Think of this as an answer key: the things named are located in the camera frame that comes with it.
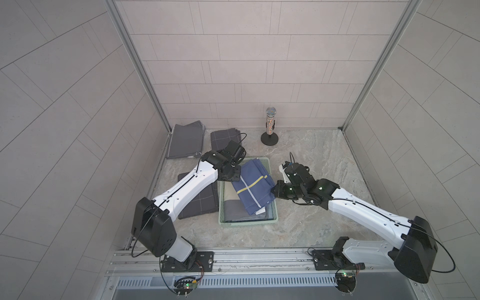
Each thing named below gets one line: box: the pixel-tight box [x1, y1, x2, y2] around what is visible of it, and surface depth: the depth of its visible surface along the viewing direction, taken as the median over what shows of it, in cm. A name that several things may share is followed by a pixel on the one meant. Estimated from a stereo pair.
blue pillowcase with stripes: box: [231, 157, 277, 216], surface depth 78 cm
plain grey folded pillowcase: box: [166, 120, 205, 160], surface depth 111 cm
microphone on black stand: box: [260, 106, 279, 147], surface depth 111 cm
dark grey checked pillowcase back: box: [210, 128, 242, 152], surface depth 114 cm
